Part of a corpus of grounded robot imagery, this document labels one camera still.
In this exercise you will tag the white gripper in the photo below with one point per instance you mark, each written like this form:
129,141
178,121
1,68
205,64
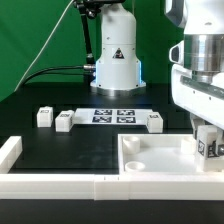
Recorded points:
204,101

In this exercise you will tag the white square table top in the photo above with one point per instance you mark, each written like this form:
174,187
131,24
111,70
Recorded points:
164,153

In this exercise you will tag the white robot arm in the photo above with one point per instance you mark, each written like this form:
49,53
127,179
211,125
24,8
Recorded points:
198,64

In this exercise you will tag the white U-shaped fence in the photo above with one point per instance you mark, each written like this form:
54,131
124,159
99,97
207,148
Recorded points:
123,186

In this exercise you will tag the white fiducial tag sheet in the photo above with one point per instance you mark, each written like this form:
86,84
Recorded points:
111,116

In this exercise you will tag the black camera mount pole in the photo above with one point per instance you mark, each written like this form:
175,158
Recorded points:
89,9

